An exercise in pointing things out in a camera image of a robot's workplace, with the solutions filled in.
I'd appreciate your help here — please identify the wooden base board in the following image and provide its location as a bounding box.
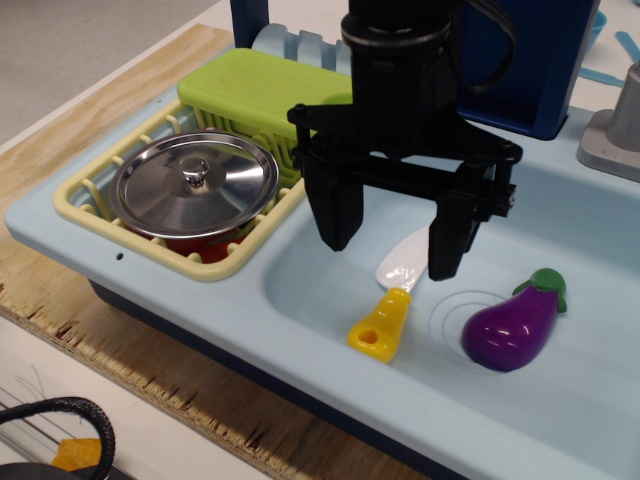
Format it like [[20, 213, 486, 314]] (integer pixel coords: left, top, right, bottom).
[[1, 20, 417, 479]]

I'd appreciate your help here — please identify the red pot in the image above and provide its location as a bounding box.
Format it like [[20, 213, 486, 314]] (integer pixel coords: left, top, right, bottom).
[[112, 219, 252, 265]]

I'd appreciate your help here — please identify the yellow handled white toy knife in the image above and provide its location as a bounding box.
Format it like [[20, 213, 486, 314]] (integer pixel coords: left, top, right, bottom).
[[346, 226, 430, 363]]

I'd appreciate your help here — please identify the blue plastic utensil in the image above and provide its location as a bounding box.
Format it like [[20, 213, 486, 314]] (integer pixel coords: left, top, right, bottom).
[[579, 67, 624, 87]]

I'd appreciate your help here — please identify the black braided cable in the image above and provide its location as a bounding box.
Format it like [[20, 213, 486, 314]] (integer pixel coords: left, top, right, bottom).
[[0, 397, 117, 480]]

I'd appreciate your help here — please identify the grey toy faucet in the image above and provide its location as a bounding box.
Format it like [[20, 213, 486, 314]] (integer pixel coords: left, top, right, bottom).
[[576, 63, 639, 182]]

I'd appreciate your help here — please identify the dark blue back panel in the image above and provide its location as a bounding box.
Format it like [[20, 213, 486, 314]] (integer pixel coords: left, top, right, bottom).
[[231, 1, 599, 140]]

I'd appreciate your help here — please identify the light blue plate holder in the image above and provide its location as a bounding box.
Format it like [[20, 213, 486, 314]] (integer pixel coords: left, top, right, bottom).
[[251, 23, 351, 76]]

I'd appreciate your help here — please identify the blue plastic cup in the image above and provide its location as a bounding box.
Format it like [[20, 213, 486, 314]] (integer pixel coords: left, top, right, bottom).
[[585, 10, 607, 54]]

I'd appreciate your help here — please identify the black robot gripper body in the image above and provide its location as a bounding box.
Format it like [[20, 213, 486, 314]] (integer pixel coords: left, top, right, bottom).
[[288, 1, 522, 217]]

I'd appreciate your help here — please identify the blue plastic spoon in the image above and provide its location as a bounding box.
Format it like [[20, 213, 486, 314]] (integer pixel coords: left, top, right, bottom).
[[615, 31, 640, 64]]

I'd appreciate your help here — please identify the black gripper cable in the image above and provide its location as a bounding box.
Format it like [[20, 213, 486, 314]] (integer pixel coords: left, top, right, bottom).
[[449, 0, 516, 96]]

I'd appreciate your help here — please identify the purple toy eggplant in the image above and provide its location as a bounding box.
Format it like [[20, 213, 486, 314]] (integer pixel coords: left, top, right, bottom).
[[461, 268, 567, 372]]

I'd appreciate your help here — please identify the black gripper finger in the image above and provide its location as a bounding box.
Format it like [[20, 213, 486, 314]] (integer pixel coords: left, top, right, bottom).
[[302, 144, 364, 251], [428, 164, 495, 281]]

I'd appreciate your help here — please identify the orange tape piece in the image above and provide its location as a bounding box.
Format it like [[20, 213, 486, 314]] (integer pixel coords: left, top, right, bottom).
[[51, 438, 102, 472]]

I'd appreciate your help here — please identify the steel pot lid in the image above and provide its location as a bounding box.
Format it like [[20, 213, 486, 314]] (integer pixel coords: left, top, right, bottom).
[[110, 130, 279, 239]]

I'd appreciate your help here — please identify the light blue toy sink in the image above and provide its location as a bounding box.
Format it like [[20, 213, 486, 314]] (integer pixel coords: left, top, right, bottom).
[[6, 93, 639, 479]]

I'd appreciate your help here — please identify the cream dish rack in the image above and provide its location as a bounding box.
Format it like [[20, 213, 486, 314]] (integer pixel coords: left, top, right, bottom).
[[53, 100, 304, 282]]

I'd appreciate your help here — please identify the green plastic cutting board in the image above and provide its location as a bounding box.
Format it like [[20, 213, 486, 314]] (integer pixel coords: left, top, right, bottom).
[[177, 48, 352, 139]]

